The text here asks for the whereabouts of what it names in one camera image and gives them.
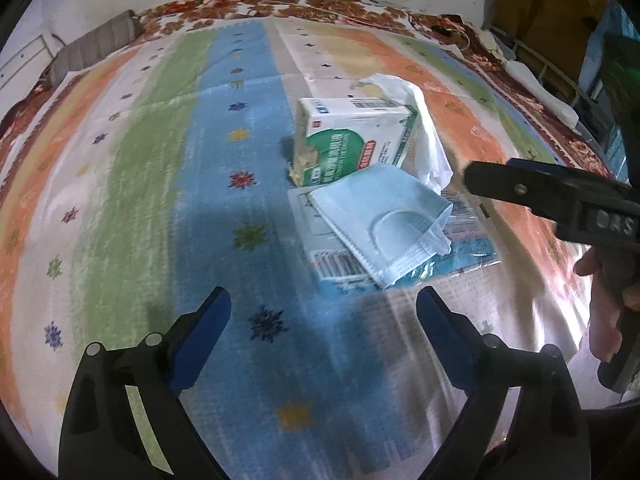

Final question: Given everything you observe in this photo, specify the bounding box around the striped colourful bed mat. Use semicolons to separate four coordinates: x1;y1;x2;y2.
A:
1;18;603;479

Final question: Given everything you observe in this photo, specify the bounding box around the light blue face mask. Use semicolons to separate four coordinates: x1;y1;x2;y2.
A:
310;164;452;289

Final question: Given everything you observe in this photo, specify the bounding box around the mustard hanging garment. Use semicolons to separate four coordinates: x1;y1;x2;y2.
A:
491;0;608;80

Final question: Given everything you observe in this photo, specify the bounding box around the grey striped pillow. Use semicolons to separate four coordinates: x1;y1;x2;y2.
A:
48;10;144;87

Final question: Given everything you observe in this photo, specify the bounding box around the clear blue printed package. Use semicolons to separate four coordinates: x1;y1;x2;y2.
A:
286;184;501;302

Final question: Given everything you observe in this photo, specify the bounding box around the floral red brown blanket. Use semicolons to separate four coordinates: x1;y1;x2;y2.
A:
0;0;614;196

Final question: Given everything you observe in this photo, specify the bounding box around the white tissue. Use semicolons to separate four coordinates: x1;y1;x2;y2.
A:
355;73;454;194

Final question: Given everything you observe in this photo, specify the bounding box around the green white medicine box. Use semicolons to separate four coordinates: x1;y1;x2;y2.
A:
290;98;418;186

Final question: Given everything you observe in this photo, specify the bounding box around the person right hand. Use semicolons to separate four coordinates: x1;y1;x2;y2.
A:
574;248;623;363

